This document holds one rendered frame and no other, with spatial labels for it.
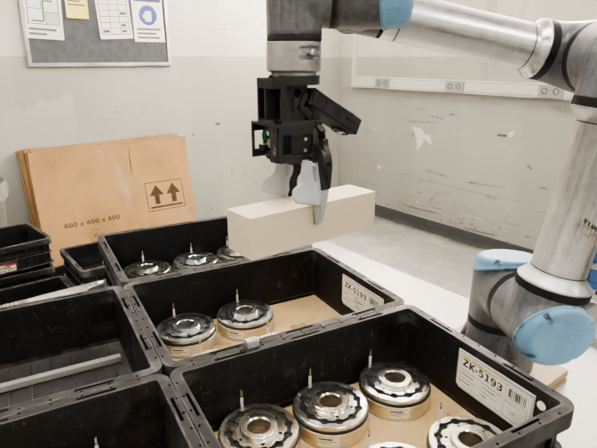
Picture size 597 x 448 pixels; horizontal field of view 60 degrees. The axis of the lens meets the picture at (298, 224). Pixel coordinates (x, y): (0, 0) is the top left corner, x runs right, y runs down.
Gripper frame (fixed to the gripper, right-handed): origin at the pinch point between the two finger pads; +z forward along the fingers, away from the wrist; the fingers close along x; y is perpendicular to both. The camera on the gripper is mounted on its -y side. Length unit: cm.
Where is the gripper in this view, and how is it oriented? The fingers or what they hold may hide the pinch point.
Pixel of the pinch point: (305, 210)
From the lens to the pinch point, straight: 78.6
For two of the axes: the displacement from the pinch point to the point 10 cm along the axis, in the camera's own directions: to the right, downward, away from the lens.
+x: 6.2, 2.4, -7.5
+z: 0.0, 9.5, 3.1
